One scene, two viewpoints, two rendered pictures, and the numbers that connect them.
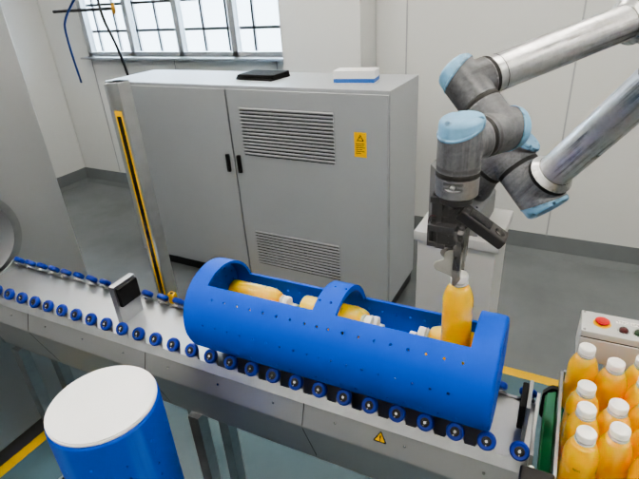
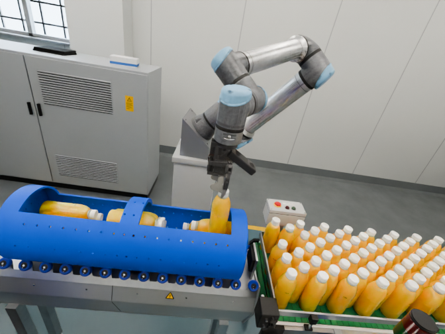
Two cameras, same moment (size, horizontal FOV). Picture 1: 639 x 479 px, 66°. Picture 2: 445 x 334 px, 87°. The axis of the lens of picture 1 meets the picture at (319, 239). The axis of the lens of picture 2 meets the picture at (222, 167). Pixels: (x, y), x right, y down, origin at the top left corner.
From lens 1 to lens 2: 0.41 m
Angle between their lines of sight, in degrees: 29
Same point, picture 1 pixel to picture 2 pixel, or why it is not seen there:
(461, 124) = (240, 93)
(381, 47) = (136, 48)
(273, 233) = (69, 156)
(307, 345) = (117, 249)
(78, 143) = not seen: outside the picture
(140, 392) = not seen: outside the picture
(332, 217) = (111, 146)
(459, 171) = (235, 126)
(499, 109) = (253, 87)
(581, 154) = (263, 118)
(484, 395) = (240, 263)
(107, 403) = not seen: outside the picture
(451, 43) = (175, 53)
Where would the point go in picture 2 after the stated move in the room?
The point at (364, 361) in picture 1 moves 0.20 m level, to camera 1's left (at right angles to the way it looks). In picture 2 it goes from (162, 254) to (99, 272)
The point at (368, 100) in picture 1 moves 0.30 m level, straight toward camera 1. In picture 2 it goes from (134, 77) to (136, 84)
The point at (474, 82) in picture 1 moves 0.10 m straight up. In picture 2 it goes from (237, 66) to (244, 31)
